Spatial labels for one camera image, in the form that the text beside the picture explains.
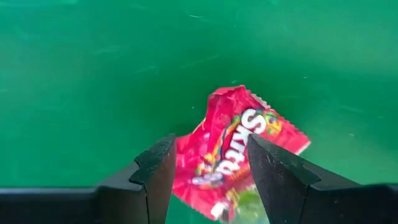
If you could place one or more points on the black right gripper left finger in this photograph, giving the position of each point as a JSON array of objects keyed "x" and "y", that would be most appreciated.
[{"x": 158, "y": 174}]

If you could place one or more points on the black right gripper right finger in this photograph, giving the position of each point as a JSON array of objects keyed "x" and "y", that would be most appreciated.
[{"x": 273, "y": 180}]

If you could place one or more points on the red Skittles pack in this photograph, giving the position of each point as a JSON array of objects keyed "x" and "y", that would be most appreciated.
[{"x": 217, "y": 124}]

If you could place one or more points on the clear-wrapped green candy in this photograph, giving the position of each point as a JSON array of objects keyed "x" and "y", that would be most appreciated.
[{"x": 247, "y": 199}]

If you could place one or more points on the green felt mat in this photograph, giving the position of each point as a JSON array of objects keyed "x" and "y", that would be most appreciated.
[{"x": 93, "y": 77}]

